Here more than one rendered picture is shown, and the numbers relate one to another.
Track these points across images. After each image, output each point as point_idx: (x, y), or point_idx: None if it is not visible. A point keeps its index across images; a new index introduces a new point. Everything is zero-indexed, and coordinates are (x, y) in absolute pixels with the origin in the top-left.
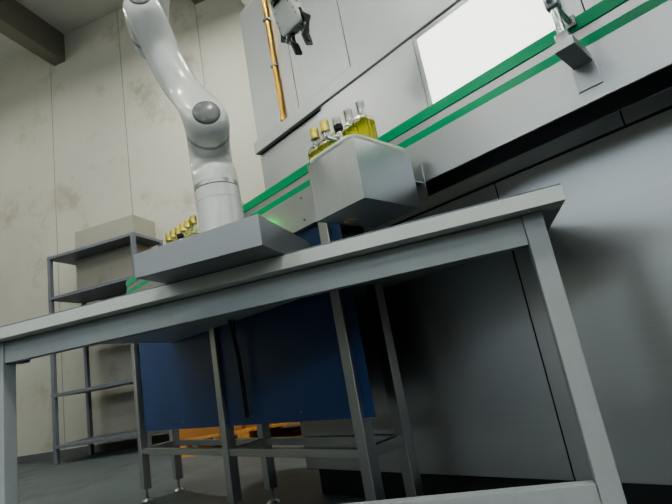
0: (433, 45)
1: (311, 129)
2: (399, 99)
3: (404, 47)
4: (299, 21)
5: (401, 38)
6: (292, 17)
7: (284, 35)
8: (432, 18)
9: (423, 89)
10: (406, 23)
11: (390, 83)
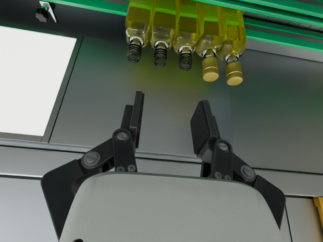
0: (29, 111)
1: (236, 73)
2: (105, 85)
3: (65, 139)
4: (103, 173)
5: (64, 158)
6: (124, 224)
7: (244, 184)
8: (7, 148)
9: (71, 74)
10: (44, 174)
11: (108, 110)
